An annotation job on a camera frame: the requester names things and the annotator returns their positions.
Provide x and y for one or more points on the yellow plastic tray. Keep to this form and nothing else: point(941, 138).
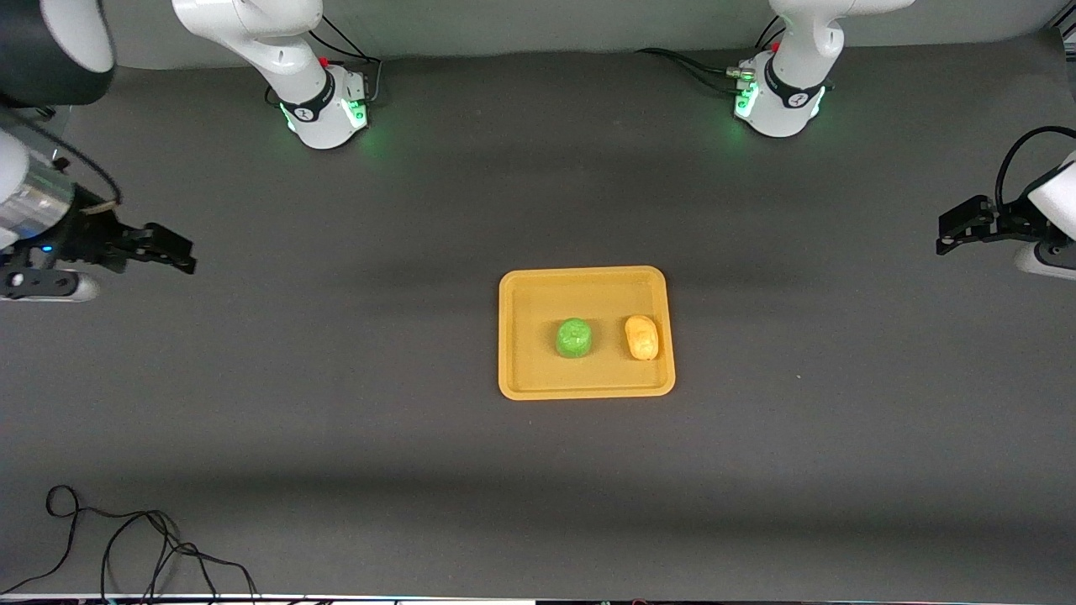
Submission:
point(530, 370)

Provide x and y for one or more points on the yellow potato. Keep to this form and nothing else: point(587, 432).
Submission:
point(641, 338)

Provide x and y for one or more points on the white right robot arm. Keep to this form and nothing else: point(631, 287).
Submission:
point(324, 101)

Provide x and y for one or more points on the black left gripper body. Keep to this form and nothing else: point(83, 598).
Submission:
point(1011, 223)

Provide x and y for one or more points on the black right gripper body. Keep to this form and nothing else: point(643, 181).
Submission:
point(87, 234)

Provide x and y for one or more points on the green apple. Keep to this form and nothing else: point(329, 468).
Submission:
point(574, 339)

